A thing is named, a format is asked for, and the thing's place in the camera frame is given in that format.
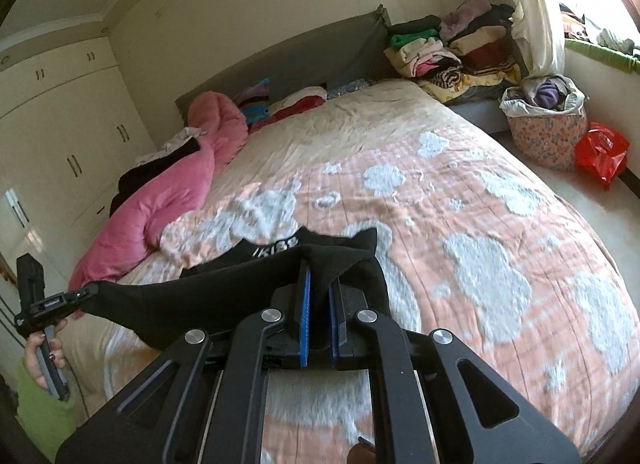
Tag person's left hand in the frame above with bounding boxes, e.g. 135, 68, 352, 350
24, 319, 69, 389

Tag red plastic bag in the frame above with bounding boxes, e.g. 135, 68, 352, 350
574, 121, 631, 190

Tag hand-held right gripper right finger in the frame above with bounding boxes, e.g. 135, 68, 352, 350
329, 278, 582, 464

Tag cream curtain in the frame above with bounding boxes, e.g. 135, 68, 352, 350
492, 0, 568, 77

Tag striped pillows at headboard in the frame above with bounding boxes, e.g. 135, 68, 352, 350
248, 86, 328, 134

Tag dark floral cloth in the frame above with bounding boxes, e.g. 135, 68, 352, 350
327, 76, 378, 100

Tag clothes on window seat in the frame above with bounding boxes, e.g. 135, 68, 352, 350
560, 4, 640, 52

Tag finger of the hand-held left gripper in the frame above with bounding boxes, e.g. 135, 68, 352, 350
65, 283, 103, 316

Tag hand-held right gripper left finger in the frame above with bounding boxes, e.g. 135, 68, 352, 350
55, 259, 312, 464

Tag person's right hand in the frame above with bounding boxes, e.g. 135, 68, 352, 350
347, 439, 377, 464

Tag floral laundry basket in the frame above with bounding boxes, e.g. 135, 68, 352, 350
500, 74, 588, 172

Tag pile of folded clothes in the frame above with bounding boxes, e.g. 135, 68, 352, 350
384, 0, 526, 105

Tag black cloth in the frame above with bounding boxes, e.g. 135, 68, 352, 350
110, 136, 201, 215

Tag bed with orange plaid quilt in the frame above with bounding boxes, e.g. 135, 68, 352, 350
65, 76, 640, 460

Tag black sweater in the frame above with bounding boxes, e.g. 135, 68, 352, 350
82, 226, 391, 350

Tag olive padded headboard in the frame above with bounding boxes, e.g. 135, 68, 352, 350
175, 5, 393, 120

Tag pink quilt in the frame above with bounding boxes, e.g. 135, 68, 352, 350
70, 93, 249, 290

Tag green window seat cushion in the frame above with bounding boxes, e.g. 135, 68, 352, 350
565, 39, 640, 76

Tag cream wardrobe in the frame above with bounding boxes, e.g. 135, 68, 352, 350
0, 19, 161, 295

